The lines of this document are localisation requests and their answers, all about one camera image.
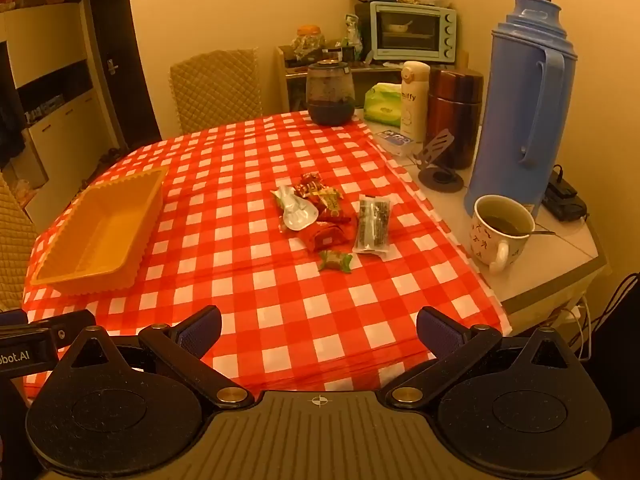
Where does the beige quilted chair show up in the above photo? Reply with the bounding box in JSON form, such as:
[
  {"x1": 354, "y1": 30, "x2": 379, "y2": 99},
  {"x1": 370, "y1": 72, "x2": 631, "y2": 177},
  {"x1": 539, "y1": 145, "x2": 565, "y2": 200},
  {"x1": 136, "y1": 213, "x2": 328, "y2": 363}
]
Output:
[
  {"x1": 169, "y1": 47, "x2": 263, "y2": 135},
  {"x1": 0, "y1": 170, "x2": 41, "y2": 311}
]

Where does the dark door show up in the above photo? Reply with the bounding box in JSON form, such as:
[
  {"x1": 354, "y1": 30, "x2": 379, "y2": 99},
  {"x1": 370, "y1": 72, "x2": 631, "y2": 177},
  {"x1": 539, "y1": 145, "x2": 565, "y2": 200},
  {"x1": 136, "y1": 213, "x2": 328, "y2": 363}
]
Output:
[{"x1": 82, "y1": 0, "x2": 163, "y2": 151}]

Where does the red packet with gold circle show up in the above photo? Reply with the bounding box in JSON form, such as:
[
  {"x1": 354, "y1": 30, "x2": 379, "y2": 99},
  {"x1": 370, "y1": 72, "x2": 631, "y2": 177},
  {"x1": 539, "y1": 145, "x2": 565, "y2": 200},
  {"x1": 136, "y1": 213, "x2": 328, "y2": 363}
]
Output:
[{"x1": 315, "y1": 201, "x2": 352, "y2": 222}]

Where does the white bottle with rabbit print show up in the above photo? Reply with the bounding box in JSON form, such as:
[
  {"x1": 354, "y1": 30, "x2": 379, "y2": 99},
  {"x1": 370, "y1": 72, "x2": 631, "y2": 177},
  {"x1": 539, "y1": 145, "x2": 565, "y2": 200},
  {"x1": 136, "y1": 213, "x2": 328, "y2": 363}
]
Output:
[{"x1": 400, "y1": 61, "x2": 432, "y2": 143}]

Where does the light blue toaster oven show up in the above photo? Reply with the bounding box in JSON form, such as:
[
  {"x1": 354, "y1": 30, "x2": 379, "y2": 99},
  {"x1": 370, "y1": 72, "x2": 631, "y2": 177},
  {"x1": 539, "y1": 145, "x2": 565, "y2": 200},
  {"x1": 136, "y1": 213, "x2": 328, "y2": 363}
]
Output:
[{"x1": 369, "y1": 1, "x2": 458, "y2": 65}]

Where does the brown metal thermos jar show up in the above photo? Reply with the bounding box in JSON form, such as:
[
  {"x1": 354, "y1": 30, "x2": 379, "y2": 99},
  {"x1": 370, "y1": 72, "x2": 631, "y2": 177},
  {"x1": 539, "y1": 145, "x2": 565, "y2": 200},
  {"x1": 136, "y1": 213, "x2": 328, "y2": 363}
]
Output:
[{"x1": 426, "y1": 67, "x2": 485, "y2": 171}]

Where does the green tissue pack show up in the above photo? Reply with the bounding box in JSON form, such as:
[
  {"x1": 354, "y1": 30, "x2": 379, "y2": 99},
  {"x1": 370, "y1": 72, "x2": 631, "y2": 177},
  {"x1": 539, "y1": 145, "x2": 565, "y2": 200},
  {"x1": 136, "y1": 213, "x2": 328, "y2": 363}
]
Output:
[{"x1": 363, "y1": 82, "x2": 404, "y2": 128}]

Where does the white printed mug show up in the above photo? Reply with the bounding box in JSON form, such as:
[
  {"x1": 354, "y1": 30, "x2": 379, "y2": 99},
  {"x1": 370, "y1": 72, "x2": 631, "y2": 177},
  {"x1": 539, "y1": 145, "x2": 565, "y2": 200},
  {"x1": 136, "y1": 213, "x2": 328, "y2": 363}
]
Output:
[{"x1": 469, "y1": 194, "x2": 537, "y2": 276}]

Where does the green white bag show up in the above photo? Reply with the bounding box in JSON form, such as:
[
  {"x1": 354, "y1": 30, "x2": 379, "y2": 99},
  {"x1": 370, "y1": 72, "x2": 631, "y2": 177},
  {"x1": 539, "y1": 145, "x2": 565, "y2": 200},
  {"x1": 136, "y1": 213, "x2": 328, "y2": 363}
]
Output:
[{"x1": 342, "y1": 14, "x2": 364, "y2": 61}]

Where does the black cable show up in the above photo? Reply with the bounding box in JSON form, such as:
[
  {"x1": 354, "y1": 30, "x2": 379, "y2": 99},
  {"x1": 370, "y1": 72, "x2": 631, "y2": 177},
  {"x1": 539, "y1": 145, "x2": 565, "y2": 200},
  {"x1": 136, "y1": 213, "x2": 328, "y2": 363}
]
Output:
[{"x1": 595, "y1": 272, "x2": 640, "y2": 361}]

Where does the dark glass jar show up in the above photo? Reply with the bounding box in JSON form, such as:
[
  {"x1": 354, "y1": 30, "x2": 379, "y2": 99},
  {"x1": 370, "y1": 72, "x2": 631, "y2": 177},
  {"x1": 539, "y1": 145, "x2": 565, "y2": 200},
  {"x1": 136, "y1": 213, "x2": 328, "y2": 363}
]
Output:
[{"x1": 305, "y1": 59, "x2": 357, "y2": 127}]

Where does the white cabinet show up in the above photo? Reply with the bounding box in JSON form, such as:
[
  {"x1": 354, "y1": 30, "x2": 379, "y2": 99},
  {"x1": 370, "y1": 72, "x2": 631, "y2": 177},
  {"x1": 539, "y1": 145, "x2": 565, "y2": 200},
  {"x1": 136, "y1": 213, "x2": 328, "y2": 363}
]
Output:
[{"x1": 0, "y1": 2, "x2": 126, "y2": 216}]

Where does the jar with orange lid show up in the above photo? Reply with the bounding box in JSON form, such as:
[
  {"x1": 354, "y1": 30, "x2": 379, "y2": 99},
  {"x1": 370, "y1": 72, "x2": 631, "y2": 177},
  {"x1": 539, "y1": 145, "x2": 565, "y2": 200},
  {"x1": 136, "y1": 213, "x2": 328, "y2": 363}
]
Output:
[{"x1": 292, "y1": 24, "x2": 327, "y2": 58}]

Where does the red candy packet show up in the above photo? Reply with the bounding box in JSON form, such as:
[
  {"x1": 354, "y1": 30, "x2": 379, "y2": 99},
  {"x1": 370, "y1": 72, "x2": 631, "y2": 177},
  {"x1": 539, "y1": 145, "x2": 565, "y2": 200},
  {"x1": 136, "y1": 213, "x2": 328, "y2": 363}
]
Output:
[{"x1": 299, "y1": 221, "x2": 347, "y2": 252}]

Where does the green red candy wrapper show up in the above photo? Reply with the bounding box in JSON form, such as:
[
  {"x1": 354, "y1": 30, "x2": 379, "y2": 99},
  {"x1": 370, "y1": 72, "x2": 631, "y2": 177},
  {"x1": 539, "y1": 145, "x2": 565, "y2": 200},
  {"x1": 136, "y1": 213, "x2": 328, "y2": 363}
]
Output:
[{"x1": 318, "y1": 249, "x2": 354, "y2": 274}]

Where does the orange plastic tray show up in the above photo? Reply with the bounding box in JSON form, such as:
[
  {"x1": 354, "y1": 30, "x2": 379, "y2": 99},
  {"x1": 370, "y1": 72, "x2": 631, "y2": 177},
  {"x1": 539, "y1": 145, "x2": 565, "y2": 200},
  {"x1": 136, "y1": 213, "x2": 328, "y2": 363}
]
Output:
[{"x1": 30, "y1": 165, "x2": 171, "y2": 296}]

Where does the white cable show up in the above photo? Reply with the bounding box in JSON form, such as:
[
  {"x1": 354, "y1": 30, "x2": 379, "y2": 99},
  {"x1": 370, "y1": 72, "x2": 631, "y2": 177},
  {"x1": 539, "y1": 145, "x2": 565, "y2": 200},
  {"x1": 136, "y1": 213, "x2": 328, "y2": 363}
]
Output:
[{"x1": 550, "y1": 295, "x2": 594, "y2": 361}]

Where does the white spoon packet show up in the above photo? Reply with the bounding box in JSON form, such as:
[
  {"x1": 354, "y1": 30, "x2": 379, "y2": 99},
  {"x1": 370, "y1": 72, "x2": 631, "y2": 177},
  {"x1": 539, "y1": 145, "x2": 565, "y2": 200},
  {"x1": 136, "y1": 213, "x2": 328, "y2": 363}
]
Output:
[{"x1": 270, "y1": 185, "x2": 321, "y2": 233}]

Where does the black power adapter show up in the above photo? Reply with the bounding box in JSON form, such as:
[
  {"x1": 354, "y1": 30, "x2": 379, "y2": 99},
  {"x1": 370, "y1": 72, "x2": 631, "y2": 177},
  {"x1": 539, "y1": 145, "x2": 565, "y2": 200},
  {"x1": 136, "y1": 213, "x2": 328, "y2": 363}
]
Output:
[{"x1": 542, "y1": 165, "x2": 588, "y2": 223}]

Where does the blue white tissue packet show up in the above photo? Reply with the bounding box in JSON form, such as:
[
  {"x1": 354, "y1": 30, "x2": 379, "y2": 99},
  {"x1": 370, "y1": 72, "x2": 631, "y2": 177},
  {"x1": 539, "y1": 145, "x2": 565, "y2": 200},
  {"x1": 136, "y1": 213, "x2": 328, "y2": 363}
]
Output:
[{"x1": 374, "y1": 129, "x2": 417, "y2": 157}]

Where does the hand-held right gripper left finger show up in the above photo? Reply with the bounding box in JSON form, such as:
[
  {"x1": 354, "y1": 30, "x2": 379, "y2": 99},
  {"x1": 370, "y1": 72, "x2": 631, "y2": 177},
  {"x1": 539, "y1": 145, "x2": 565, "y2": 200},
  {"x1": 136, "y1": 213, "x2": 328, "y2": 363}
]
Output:
[{"x1": 61, "y1": 305, "x2": 256, "y2": 409}]

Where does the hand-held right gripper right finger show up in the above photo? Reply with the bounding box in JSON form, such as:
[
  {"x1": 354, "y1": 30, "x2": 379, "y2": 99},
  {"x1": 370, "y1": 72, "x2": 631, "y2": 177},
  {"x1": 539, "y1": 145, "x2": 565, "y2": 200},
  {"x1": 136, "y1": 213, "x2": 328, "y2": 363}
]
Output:
[{"x1": 385, "y1": 306, "x2": 577, "y2": 409}]

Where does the clear packet of dark snack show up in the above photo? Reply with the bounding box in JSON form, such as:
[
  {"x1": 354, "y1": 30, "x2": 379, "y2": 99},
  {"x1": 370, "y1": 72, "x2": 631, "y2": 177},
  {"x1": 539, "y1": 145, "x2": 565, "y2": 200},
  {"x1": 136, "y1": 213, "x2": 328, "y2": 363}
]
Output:
[{"x1": 352, "y1": 194, "x2": 396, "y2": 258}]

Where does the grey phone stand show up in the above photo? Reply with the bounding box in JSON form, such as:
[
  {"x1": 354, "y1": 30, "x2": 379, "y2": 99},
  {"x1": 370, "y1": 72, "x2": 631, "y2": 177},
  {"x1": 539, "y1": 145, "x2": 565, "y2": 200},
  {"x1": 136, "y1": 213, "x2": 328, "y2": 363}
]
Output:
[{"x1": 412, "y1": 128, "x2": 465, "y2": 192}]

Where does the red checked tablecloth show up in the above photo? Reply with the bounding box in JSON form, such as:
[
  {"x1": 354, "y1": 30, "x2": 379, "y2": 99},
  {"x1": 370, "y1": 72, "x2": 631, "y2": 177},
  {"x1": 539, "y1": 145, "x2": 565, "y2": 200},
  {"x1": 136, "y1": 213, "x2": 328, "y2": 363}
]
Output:
[{"x1": 22, "y1": 110, "x2": 513, "y2": 401}]

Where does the blue thermos flask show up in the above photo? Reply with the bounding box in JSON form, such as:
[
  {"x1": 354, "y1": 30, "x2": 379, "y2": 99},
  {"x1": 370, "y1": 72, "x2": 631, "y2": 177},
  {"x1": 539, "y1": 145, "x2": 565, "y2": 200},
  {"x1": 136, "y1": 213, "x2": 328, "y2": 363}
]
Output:
[{"x1": 465, "y1": 0, "x2": 580, "y2": 221}]

